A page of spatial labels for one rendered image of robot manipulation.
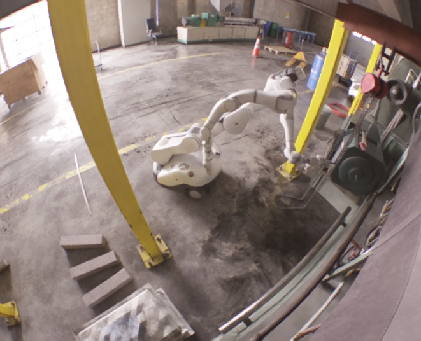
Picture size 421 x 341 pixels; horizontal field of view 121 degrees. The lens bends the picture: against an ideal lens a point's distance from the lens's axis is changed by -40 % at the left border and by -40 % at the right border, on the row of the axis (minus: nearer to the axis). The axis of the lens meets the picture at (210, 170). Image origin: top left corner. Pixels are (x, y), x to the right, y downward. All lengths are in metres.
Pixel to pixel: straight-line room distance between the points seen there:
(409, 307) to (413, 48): 1.33
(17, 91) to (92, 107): 5.77
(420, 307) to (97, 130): 0.91
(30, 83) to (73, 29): 5.64
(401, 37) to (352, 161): 1.05
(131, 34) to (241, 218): 8.09
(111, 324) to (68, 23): 1.49
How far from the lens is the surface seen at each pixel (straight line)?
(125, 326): 1.42
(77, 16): 0.60
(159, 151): 1.82
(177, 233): 1.75
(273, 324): 0.90
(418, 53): 1.49
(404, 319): 0.42
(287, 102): 1.08
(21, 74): 6.10
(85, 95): 0.64
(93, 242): 1.83
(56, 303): 2.01
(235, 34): 9.34
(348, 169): 1.83
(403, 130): 2.58
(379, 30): 1.52
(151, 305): 1.40
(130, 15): 8.75
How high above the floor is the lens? 1.59
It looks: 48 degrees down
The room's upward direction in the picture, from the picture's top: 4 degrees clockwise
